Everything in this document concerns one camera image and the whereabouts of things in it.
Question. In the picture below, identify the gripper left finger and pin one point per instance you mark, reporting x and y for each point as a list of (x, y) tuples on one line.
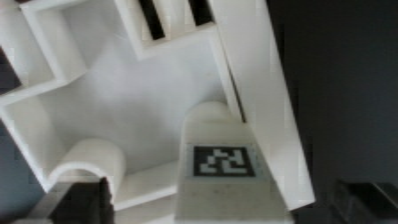
[(73, 205)]

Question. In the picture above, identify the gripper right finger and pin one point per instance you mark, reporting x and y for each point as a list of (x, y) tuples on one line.
[(364, 203)]

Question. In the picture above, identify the white chair leg block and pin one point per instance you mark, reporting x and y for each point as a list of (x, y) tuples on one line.
[(228, 193)]

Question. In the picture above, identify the white chair seat part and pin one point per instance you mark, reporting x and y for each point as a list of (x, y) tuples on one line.
[(121, 61)]

